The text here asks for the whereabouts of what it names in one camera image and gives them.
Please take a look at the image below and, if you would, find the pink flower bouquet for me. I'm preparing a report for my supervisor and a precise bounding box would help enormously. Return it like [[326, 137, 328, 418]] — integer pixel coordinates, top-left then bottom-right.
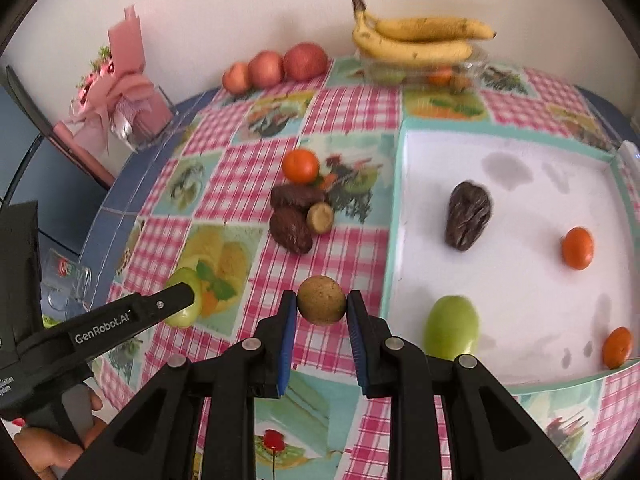
[[62, 5, 173, 153]]

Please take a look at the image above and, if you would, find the dark brown wrinkled fruit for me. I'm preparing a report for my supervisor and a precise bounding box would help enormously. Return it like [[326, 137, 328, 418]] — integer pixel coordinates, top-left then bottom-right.
[[270, 185, 326, 209], [269, 207, 314, 255], [445, 181, 493, 251]]

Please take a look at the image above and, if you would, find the white power strip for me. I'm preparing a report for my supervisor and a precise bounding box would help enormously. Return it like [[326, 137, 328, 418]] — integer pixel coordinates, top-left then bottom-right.
[[617, 141, 640, 171]]

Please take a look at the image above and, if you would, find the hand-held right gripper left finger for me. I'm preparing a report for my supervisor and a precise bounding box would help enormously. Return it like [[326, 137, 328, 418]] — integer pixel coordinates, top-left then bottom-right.
[[62, 290, 299, 480]]

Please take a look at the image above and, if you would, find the yellow banana bunch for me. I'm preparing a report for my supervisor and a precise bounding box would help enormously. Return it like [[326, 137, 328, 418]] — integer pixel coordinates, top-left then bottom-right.
[[350, 0, 497, 65]]

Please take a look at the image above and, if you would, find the green guava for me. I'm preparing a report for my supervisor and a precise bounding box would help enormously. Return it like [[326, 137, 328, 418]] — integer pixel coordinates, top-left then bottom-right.
[[424, 295, 481, 361], [165, 266, 203, 329]]

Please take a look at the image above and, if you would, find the clear plastic container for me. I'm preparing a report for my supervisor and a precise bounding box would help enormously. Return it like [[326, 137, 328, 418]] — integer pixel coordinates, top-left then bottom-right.
[[356, 45, 488, 92]]

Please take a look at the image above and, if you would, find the red apple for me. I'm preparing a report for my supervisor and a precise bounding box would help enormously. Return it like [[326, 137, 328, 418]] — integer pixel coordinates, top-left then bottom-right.
[[249, 50, 285, 88], [283, 43, 329, 82], [222, 62, 251, 94]]

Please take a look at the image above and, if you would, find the white tray with teal rim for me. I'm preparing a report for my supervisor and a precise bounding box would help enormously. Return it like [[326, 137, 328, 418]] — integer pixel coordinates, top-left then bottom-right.
[[380, 120, 640, 396]]

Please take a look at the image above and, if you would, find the small round brown fruit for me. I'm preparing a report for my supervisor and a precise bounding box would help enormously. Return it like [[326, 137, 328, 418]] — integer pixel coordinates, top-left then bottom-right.
[[306, 202, 336, 234], [297, 275, 347, 325]]

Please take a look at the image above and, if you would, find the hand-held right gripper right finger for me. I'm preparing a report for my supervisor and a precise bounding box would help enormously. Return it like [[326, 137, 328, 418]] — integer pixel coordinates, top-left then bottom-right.
[[346, 290, 583, 480]]

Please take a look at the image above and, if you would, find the clear glass vase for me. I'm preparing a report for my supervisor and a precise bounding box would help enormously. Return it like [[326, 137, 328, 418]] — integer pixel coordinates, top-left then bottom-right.
[[110, 85, 176, 151]]

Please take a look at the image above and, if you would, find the person's left hand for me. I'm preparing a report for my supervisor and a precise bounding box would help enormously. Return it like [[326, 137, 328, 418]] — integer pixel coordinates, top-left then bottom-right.
[[12, 387, 108, 480]]

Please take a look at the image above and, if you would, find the glass mug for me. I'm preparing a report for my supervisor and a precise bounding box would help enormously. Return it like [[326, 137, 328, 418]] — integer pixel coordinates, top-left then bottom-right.
[[42, 250, 93, 321]]

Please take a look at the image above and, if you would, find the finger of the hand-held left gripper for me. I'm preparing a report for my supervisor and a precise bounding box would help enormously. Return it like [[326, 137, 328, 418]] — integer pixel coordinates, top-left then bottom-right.
[[147, 282, 198, 321]]

